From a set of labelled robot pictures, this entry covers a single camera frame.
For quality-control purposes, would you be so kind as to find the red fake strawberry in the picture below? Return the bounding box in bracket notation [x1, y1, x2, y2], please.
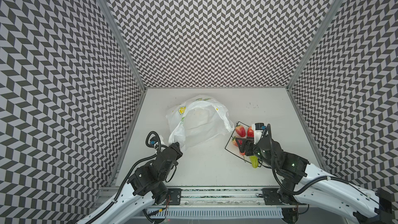
[232, 137, 238, 147]
[235, 125, 246, 138]

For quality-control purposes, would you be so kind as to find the green fake fruit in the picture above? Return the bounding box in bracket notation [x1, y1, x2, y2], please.
[250, 156, 259, 169]

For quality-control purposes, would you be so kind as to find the white plastic bag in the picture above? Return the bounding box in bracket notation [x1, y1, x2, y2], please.
[166, 95, 234, 150]

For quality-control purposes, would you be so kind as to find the red yellow fake apple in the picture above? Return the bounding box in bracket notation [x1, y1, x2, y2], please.
[247, 127, 255, 138]

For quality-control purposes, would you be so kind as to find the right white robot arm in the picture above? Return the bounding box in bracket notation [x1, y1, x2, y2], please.
[231, 123, 392, 224]

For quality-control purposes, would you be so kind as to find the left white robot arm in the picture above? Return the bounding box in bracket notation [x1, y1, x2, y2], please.
[78, 131, 183, 224]

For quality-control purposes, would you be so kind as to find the white mat black border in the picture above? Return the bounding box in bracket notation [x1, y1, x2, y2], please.
[224, 121, 267, 169]

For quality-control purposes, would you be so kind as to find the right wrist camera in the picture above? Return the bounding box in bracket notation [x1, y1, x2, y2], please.
[251, 123, 266, 144]

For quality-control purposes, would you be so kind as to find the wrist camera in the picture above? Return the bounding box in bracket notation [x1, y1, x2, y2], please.
[251, 123, 266, 144]
[149, 135, 166, 147]

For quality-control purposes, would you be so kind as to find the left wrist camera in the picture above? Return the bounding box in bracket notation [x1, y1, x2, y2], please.
[149, 135, 166, 147]

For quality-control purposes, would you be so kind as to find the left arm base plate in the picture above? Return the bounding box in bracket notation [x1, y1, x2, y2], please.
[155, 188, 182, 205]

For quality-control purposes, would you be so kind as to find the aluminium front rail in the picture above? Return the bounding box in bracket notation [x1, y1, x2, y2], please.
[93, 186, 355, 209]

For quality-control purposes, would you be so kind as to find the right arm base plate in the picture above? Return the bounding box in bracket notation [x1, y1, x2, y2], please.
[258, 188, 304, 206]

